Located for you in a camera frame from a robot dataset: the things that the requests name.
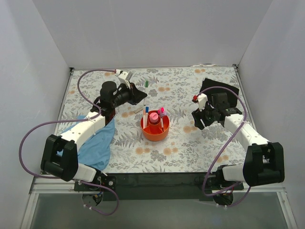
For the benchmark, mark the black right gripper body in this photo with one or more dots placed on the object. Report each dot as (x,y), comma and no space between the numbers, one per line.
(202,117)

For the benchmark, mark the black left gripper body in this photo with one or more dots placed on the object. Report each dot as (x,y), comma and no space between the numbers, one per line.
(131,93)

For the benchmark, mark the blue capped marker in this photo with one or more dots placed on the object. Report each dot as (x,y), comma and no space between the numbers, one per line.
(146,115)

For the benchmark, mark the green capped marker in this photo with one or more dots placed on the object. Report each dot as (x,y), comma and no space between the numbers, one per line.
(146,91)

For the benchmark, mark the pink capped glue bottle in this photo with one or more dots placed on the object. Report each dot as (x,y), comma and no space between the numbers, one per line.
(154,118)

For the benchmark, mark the silver pen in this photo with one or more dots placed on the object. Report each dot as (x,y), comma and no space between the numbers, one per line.
(162,124)

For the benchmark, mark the orange round divided organizer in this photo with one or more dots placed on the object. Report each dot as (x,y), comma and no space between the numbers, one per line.
(154,132)

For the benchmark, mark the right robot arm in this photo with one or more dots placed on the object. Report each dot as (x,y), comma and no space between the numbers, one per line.
(264,160)

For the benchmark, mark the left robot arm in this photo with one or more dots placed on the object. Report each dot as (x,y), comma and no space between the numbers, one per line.
(60,155)

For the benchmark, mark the light blue cloth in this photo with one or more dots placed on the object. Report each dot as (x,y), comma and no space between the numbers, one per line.
(95,152)

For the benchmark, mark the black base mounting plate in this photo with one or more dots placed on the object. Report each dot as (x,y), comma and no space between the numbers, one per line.
(160,193)

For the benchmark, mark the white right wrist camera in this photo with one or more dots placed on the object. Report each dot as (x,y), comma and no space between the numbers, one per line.
(200,100)

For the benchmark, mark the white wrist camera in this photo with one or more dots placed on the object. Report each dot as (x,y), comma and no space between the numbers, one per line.
(124,77)
(200,100)

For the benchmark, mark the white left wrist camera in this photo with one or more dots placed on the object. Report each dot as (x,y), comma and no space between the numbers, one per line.
(124,77)

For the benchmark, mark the aluminium front rail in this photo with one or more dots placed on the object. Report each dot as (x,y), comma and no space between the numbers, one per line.
(118,181)

